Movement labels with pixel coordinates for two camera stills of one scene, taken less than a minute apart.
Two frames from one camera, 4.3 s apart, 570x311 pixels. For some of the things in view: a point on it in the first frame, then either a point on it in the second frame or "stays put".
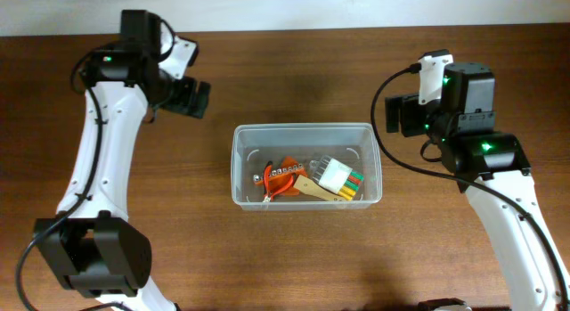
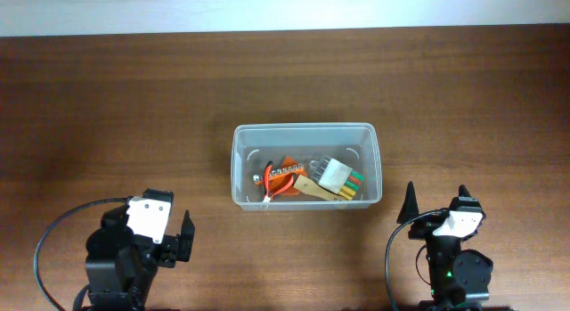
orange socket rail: (297, 169) stays put
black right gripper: (409, 106) -> (424, 227)
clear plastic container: (256, 145) stays put
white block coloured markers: (336, 176) stays put
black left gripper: (189, 103) -> (180, 246)
